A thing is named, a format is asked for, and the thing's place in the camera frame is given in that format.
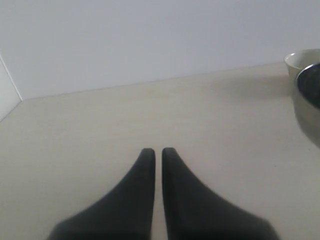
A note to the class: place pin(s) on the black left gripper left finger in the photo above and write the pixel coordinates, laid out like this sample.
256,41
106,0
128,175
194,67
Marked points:
125,213

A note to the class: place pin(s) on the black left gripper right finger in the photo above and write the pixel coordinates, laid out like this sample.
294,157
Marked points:
195,212

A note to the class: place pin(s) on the smooth steel bowl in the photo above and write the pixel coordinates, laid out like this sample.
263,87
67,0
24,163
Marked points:
306,102

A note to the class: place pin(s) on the cream ceramic bowl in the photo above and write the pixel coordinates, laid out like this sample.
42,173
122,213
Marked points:
297,61

